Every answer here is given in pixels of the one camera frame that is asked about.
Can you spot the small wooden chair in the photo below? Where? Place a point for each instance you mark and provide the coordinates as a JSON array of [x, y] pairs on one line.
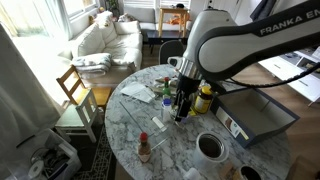
[[83, 110]]

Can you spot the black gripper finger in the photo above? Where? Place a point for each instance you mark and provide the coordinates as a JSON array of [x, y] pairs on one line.
[[178, 112]]

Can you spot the white sofa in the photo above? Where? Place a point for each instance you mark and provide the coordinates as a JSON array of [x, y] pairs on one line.
[[122, 40]]

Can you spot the wooden stool table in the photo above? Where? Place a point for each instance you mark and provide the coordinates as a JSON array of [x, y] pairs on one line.
[[180, 14]]

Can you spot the large open cardboard box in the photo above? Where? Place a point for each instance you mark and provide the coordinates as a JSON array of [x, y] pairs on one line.
[[251, 116]]

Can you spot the dark grey chair right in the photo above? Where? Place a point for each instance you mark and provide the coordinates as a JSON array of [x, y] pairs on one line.
[[169, 49]]

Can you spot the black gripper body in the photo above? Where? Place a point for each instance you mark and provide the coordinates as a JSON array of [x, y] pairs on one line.
[[186, 87]]

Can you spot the brown jar yellow lid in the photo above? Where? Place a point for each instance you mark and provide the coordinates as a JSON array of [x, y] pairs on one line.
[[203, 100]]

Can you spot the white bottle blue cap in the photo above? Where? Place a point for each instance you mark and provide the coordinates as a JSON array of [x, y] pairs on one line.
[[166, 108]]

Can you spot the green glass bottle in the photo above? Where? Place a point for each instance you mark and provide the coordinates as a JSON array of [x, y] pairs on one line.
[[166, 90]]

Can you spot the clear plastic box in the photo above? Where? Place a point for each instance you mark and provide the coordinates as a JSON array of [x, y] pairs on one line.
[[145, 109]]

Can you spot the large white measuring cup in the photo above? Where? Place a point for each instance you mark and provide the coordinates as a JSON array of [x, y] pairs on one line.
[[210, 151]]

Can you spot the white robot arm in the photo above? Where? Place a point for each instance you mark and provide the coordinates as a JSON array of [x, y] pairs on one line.
[[218, 48]]

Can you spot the hot sauce bottle red cap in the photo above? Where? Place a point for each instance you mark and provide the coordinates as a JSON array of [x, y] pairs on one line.
[[144, 148]]

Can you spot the storage bin with discs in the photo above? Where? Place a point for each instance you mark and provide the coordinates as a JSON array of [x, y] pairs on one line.
[[43, 156]]

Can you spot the folded white blanket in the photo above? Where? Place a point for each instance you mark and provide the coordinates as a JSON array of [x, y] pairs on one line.
[[92, 63]]

